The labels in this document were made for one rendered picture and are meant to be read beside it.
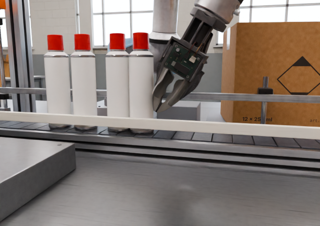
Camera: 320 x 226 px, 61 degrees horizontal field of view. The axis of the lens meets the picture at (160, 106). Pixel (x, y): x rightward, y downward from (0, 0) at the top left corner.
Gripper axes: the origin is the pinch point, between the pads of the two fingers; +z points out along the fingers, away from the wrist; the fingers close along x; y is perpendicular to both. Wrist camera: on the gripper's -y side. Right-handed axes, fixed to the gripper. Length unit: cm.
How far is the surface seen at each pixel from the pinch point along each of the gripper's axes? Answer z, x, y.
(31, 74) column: 16.8, -39.9, -15.1
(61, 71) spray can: 4.5, -22.2, 1.9
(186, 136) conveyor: 1.7, 8.0, 2.4
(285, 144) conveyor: -7.2, 23.6, 3.9
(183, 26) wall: -31, -110, -536
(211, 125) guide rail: -3.3, 10.8, 4.6
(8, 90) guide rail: 18.0, -35.4, -2.4
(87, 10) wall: 40, -316, -526
